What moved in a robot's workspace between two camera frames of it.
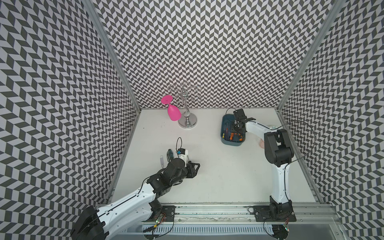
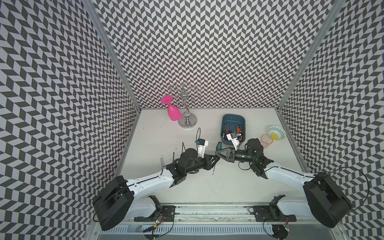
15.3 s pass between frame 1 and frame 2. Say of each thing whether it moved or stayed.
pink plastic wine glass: stayed
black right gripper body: moved
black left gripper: moved
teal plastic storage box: stayed
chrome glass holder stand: stayed
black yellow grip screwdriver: stayed
